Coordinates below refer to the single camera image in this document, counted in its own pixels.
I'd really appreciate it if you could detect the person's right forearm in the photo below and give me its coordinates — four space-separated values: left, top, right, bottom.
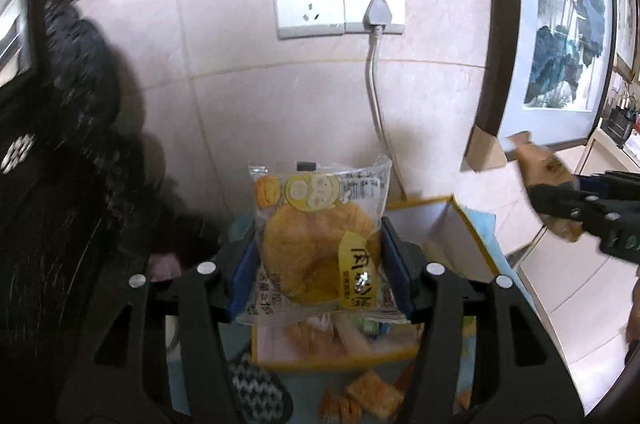
624 274 640 365

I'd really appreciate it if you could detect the round bread packet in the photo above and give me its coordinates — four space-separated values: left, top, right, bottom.
235 155 408 327

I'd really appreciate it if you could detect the teal printed blanket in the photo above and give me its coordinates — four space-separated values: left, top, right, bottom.
165 204 518 424

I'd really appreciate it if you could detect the cardboard corner protector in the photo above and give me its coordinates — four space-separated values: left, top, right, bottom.
462 127 508 172

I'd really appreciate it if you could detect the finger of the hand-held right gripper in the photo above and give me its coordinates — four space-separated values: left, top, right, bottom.
530 184 640 262
575 171 640 202

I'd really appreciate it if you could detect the framed blue painting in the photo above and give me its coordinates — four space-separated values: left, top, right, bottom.
487 0 621 165

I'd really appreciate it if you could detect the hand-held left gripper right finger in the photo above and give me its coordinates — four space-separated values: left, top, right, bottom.
380 217 593 424

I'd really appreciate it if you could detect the dark carved furniture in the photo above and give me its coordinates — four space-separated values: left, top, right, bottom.
0 0 226 424

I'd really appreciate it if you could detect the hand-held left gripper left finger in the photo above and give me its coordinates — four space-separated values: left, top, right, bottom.
57 234 263 424

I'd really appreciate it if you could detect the grey power plug cable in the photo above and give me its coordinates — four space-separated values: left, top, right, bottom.
364 0 408 200

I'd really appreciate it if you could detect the yellow cardboard box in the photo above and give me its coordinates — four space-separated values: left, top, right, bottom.
250 194 501 372

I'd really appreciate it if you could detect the orange snack packet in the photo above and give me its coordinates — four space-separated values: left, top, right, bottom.
320 391 361 422
347 371 403 420

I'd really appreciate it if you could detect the framed picture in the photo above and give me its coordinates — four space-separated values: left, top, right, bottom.
602 0 640 85

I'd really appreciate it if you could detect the brown snack packet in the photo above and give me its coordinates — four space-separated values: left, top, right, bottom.
507 131 586 245

